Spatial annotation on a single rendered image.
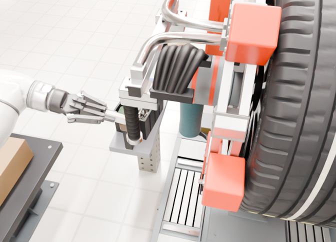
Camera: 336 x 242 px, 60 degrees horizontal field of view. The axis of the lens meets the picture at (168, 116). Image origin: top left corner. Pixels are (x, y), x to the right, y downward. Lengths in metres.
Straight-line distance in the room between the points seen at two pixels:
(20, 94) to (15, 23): 2.25
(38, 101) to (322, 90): 0.74
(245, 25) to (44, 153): 1.14
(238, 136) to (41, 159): 1.03
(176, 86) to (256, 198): 0.28
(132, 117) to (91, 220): 0.90
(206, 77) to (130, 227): 0.94
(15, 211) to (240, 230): 0.88
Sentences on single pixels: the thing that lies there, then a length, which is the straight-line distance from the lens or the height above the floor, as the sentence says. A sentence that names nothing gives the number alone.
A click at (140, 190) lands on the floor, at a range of 1.58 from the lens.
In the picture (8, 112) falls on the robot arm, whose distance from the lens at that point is 0.93.
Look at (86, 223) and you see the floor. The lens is 1.55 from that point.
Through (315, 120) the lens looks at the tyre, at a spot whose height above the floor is 1.03.
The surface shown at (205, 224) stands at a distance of 1.35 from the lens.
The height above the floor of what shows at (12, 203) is 0.30.
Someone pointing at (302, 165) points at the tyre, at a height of 0.95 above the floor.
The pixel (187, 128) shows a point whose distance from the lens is 1.11.
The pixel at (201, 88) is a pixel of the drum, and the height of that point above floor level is 0.87.
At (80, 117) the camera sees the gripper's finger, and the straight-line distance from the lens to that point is 0.91.
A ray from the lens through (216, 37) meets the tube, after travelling 0.71.
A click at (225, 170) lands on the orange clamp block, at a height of 0.88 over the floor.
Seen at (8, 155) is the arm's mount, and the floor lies 0.41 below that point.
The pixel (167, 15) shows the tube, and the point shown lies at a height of 1.01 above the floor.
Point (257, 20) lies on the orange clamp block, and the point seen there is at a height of 1.15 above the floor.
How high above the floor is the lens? 1.38
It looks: 47 degrees down
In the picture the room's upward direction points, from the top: straight up
